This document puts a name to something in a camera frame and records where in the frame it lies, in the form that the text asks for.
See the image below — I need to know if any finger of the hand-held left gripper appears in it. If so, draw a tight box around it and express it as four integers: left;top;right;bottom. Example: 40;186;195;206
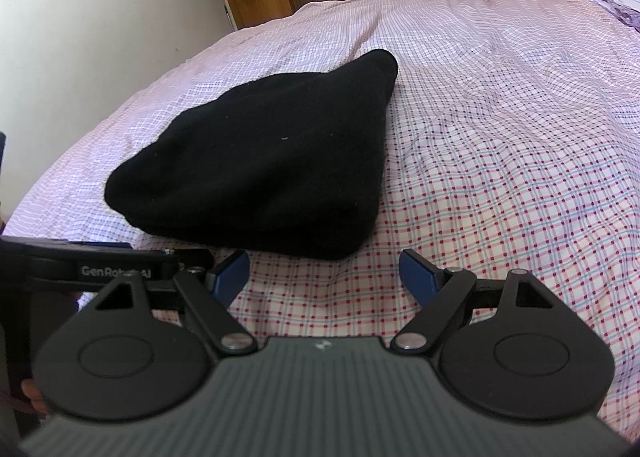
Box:
67;240;213;268

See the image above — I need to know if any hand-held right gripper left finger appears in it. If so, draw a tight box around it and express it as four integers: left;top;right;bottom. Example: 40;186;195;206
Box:
95;249;257;354

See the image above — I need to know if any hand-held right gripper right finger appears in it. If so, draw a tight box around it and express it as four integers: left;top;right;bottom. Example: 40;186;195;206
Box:
391;248;553;354

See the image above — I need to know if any black button cardigan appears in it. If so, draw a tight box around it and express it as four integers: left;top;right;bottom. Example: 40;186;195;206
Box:
104;48;399;260

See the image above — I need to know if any person's left hand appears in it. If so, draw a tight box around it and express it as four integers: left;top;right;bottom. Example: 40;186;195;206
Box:
20;378;48;415

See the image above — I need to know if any pink checked bed sheet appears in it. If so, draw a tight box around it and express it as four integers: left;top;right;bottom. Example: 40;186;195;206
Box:
7;0;640;443

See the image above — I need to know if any purple floral cloth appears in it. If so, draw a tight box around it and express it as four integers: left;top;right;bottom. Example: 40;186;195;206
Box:
575;0;640;33

